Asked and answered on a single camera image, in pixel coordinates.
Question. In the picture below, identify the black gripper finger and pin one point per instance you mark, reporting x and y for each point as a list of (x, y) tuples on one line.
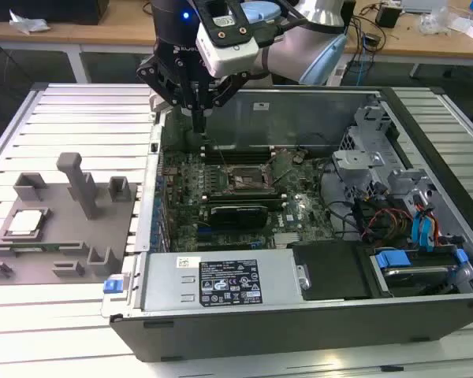
[(228, 90), (161, 80)]

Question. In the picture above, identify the thin metal locking lever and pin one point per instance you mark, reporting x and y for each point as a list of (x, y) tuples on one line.
[(222, 156), (283, 177)]

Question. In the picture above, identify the silver topped CPU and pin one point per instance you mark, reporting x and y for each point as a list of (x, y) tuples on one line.
[(24, 221)]

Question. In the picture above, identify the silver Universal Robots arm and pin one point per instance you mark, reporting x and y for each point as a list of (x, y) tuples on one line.
[(291, 55)]

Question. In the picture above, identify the black CPU socket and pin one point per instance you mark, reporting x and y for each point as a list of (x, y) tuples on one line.
[(248, 174)]

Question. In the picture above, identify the black RAM slot bank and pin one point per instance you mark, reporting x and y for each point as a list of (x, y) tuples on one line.
[(236, 196), (244, 155)]

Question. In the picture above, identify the round coin battery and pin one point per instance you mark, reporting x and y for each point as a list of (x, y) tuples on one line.
[(299, 158)]

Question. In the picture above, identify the green motherboard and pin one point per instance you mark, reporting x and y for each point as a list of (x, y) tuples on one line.
[(189, 185)]

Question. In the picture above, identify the wooden desk white legs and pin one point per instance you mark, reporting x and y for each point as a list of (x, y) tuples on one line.
[(63, 33), (418, 43)]

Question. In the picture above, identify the black graphics card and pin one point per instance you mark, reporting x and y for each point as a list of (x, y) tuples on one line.
[(238, 216)]

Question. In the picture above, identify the silver metal drive cage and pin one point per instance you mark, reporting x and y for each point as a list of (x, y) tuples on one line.
[(354, 159)]

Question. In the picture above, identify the crumpled white paper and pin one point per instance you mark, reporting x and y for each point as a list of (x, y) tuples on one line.
[(27, 23)]

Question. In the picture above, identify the small silver chip heatsink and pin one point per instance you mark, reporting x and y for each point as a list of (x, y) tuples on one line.
[(287, 240)]

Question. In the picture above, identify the small black box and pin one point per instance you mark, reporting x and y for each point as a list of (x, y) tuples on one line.
[(387, 17)]

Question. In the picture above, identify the grey plastic parts rack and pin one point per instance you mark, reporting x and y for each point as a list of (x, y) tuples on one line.
[(63, 236)]

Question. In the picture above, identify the grey power supply unit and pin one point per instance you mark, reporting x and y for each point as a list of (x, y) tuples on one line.
[(161, 283)]

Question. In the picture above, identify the black plastic shroud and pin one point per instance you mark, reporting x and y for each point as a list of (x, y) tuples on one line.
[(331, 271)]

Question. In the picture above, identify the blue plastic case latch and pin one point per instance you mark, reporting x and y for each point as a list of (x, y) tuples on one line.
[(114, 284)]

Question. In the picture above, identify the green RAM stick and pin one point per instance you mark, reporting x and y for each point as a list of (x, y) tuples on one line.
[(31, 248)]

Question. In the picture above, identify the open black PC case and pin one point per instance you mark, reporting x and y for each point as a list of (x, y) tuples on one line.
[(299, 334)]

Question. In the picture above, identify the hard disk in blue carrier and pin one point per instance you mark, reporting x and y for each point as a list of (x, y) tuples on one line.
[(414, 277)]

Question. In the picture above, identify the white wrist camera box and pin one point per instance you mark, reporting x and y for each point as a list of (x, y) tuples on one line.
[(232, 55)]

